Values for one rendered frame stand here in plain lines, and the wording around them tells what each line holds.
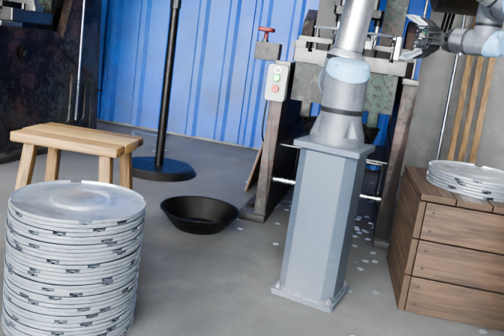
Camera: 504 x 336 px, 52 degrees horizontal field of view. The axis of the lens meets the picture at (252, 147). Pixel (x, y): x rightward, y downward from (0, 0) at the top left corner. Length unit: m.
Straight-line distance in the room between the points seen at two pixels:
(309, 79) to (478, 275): 0.94
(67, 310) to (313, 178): 0.69
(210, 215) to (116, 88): 1.97
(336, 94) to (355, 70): 0.08
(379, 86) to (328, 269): 0.82
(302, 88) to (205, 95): 1.61
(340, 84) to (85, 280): 0.79
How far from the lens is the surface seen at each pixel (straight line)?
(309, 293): 1.51
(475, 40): 1.65
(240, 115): 3.51
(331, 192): 1.40
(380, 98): 2.02
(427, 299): 1.60
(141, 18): 3.72
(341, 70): 1.39
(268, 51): 2.04
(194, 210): 2.06
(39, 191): 1.29
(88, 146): 1.61
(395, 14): 2.44
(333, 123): 1.40
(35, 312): 1.21
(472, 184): 1.59
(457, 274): 1.59
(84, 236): 1.10
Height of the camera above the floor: 0.68
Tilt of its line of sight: 11 degrees down
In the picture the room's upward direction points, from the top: 8 degrees clockwise
